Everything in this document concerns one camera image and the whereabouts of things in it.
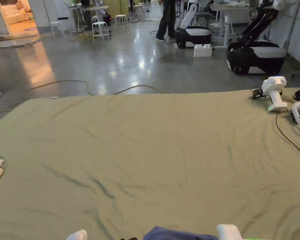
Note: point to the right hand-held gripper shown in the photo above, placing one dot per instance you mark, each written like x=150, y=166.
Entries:
x=228, y=232

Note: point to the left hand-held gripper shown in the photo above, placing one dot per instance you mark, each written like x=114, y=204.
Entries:
x=78, y=235

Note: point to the dark blue garment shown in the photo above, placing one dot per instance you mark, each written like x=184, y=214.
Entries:
x=175, y=235

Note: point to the bed with beige sheet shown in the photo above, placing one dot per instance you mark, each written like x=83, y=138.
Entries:
x=150, y=150

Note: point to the black-armed wheeled robot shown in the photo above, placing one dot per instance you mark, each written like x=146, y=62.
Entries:
x=260, y=53

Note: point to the white plastic block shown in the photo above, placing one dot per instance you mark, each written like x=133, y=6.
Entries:
x=202, y=50

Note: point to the white and black wheeled robot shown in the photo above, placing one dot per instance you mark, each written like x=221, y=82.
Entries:
x=195, y=33

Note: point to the white desk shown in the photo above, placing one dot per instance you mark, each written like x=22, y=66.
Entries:
x=227, y=7

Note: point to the white sofa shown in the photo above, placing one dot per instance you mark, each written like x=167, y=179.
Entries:
x=13, y=12

